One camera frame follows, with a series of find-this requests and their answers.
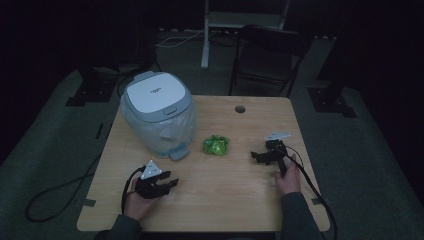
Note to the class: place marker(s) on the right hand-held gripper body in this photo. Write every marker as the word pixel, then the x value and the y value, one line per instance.
pixel 276 146

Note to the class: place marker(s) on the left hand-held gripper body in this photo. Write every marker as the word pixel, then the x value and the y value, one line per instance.
pixel 149 186

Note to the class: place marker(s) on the green wrapper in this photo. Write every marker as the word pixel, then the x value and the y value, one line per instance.
pixel 216 145

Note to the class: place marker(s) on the white grey pedal trash can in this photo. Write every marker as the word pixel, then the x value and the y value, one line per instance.
pixel 156 93

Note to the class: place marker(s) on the person's left hand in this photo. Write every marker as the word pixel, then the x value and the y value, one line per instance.
pixel 136 203

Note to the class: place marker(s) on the person's right hand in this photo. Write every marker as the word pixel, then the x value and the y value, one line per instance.
pixel 289 180

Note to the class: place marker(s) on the clear plastic bin liner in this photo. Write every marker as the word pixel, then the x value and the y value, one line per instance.
pixel 156 133

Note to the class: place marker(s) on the grey tape strip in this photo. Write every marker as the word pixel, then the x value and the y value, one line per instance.
pixel 88 202
pixel 320 200

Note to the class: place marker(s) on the black stand base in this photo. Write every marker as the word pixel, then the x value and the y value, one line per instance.
pixel 91 93
pixel 330 100

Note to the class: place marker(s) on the black folding chair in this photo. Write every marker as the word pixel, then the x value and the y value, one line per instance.
pixel 266 43

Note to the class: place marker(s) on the white metal desk frame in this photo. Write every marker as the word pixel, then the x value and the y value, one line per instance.
pixel 206 40

